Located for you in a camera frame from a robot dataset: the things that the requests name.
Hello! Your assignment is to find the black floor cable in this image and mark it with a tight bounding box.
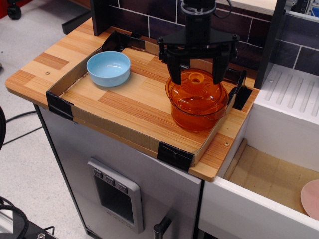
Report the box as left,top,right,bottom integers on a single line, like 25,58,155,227
2,111,43,146

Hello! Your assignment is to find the orange transparent pot lid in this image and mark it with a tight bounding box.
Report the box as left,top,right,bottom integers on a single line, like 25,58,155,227
166,69,228,115

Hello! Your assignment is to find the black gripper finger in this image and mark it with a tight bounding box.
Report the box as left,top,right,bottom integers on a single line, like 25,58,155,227
212,53,229,84
167,54,181,85

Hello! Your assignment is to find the cardboard fence with black tape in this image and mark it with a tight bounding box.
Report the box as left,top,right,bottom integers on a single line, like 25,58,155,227
46,31,257,177

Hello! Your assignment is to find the white toy sink unit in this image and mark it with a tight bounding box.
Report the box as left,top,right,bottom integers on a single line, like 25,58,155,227
198,65,319,239

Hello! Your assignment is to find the black metal floor bar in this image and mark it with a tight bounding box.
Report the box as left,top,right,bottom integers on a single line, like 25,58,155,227
62,11,91,35

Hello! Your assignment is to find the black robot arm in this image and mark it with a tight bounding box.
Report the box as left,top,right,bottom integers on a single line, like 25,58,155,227
157,0,240,85

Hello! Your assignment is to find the black caster wheel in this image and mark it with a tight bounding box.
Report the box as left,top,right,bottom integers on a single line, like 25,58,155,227
7,0,22,20

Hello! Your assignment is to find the black equipment with cables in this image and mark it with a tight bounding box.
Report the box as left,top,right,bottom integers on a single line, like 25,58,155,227
0,197,57,239

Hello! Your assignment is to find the grey toy dishwasher cabinet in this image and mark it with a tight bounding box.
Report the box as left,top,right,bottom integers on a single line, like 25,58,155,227
36,107,202,239

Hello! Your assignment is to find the pink plate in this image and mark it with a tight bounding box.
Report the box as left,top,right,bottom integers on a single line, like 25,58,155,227
300,179,319,220

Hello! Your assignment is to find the black cabinet door handle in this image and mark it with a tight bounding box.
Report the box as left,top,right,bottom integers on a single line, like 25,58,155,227
153,217,172,239

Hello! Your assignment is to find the orange transparent pot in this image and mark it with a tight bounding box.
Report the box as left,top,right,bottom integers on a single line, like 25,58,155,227
170,95,229,131

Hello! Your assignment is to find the light blue bowl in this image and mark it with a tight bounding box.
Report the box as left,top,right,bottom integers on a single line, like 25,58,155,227
86,51,131,87

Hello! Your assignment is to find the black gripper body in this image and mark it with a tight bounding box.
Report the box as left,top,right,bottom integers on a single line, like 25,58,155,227
157,13,240,64

